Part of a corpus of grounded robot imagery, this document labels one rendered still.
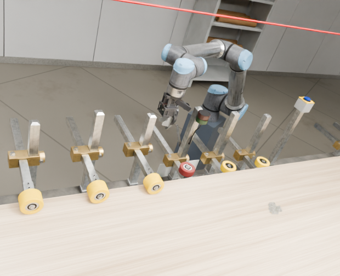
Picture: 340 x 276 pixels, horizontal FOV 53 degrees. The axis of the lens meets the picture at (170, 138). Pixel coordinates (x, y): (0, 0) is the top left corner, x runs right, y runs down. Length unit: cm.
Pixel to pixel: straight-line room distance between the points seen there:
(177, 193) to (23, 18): 299
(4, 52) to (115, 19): 130
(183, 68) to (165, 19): 304
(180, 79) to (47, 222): 81
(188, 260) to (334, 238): 76
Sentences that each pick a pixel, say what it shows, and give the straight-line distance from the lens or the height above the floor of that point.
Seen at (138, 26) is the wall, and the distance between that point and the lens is 443.
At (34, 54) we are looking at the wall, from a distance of 425.
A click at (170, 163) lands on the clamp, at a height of 85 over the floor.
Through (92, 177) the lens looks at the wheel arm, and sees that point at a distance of 142.
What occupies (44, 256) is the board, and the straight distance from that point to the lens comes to 125.
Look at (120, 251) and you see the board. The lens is 128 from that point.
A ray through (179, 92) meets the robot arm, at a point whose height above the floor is 123.
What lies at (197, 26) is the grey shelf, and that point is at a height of 75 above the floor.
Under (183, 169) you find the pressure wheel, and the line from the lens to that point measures 167.
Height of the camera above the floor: 193
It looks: 34 degrees down
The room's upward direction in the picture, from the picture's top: 19 degrees clockwise
